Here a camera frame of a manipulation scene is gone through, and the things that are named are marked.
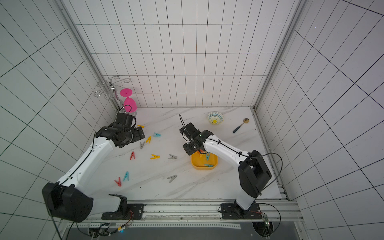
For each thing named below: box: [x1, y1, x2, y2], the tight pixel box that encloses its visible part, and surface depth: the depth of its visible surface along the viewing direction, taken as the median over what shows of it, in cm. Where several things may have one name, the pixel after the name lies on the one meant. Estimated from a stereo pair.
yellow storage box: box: [191, 151, 219, 170], surface depth 91 cm
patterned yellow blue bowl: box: [207, 111, 224, 125], surface depth 112 cm
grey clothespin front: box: [167, 174, 178, 183], surface depth 85 cm
